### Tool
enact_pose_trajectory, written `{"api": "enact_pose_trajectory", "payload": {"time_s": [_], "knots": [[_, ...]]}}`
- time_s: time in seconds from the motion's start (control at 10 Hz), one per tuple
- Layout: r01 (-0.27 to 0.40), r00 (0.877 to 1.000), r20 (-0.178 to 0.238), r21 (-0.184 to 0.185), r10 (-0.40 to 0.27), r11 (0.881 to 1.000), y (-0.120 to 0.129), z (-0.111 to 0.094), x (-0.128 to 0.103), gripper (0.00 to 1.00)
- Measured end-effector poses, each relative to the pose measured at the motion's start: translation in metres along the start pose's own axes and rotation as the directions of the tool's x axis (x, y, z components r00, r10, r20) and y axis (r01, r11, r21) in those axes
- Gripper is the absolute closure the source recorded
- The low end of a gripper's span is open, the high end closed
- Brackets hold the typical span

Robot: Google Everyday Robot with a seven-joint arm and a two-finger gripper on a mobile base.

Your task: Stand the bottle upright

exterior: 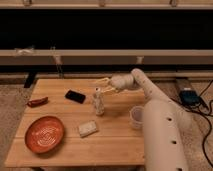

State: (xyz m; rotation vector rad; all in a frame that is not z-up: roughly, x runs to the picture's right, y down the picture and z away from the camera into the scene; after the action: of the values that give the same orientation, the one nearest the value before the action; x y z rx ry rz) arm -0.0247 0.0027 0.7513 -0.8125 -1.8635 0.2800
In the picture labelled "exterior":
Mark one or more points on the orange ribbed bowl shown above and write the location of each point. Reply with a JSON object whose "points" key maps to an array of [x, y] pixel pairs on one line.
{"points": [[44, 134]]}

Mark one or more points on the wooden table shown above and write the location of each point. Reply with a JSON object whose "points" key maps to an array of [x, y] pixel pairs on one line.
{"points": [[90, 140]]}

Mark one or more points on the black phone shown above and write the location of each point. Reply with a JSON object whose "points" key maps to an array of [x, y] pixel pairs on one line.
{"points": [[75, 96]]}

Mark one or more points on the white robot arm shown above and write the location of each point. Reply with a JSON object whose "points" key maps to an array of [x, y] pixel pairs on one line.
{"points": [[163, 147]]}

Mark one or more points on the translucent plastic cup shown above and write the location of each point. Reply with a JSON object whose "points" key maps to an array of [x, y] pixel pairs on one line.
{"points": [[136, 117]]}

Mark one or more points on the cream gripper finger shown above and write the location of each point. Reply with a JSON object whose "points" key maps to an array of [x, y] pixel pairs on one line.
{"points": [[109, 89], [103, 80]]}

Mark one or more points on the small white bottle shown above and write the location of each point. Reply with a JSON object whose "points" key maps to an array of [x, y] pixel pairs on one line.
{"points": [[98, 102]]}

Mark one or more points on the red chili pepper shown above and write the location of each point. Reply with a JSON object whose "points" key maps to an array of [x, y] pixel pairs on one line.
{"points": [[37, 102]]}

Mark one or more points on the white sponge block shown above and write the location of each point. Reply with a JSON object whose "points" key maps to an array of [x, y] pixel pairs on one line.
{"points": [[87, 128]]}

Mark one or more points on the blue power box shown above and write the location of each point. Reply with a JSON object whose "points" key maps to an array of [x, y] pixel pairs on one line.
{"points": [[189, 97]]}

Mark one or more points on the long beige rail shelf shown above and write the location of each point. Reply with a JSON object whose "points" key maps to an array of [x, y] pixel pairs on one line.
{"points": [[89, 57]]}

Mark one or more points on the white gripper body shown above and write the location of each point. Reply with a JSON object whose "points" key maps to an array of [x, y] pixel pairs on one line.
{"points": [[121, 82]]}

